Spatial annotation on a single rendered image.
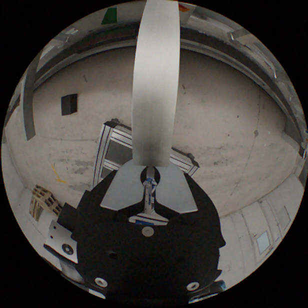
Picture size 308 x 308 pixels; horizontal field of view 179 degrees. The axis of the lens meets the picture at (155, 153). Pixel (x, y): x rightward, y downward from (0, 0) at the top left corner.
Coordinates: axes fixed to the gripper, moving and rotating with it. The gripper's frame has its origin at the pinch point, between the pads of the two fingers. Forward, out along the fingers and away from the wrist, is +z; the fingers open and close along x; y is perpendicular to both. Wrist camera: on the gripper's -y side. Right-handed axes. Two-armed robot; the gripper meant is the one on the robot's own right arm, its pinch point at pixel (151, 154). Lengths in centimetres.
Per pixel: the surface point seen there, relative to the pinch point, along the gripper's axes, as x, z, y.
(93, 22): -15.0, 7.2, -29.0
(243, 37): 19.7, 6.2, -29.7
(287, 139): 250, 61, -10
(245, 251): 215, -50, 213
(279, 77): 44, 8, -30
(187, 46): 20, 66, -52
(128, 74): -23, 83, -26
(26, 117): -23.5, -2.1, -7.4
